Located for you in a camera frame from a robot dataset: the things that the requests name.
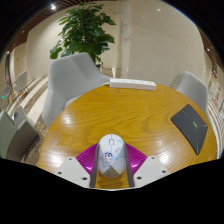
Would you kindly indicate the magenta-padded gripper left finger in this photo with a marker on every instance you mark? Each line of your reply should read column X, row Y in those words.
column 71, row 168

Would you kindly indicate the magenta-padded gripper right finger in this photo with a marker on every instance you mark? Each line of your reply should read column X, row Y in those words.
column 150, row 168

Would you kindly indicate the white cartoon-print computer mouse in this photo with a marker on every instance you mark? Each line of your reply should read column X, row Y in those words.
column 111, row 155

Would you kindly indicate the black mouse pad green lines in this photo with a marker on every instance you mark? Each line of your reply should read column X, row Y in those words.
column 191, row 128

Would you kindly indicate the white power strip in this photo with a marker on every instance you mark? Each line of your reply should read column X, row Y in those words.
column 133, row 84

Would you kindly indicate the grey upholstered armchair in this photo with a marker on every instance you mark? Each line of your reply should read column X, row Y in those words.
column 70, row 80
column 193, row 90

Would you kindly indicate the small white chair wooden legs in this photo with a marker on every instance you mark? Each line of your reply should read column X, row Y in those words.
column 21, row 81

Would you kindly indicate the large green potted plant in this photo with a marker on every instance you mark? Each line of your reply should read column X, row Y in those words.
column 85, row 31

